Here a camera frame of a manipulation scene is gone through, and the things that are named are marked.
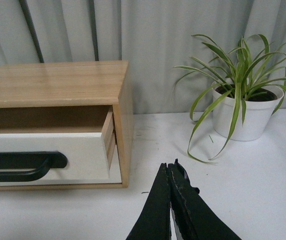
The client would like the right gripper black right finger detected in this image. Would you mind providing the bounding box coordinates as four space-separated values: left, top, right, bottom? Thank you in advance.
167 159 240 240

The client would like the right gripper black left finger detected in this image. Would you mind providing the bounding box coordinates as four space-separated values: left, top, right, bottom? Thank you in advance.
127 163 171 240

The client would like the white drawer black handle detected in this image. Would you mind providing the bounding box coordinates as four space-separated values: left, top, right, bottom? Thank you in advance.
0 109 116 187

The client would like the wooden drawer cabinet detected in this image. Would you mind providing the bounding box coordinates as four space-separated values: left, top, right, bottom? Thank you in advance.
0 60 134 191

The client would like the white plant pot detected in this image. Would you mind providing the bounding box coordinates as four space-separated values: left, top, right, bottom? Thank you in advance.
211 83 285 142

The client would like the green spider plant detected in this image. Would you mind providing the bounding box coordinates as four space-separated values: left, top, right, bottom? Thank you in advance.
173 33 286 164

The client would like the grey curtain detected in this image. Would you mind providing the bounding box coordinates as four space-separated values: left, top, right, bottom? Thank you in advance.
0 0 286 114

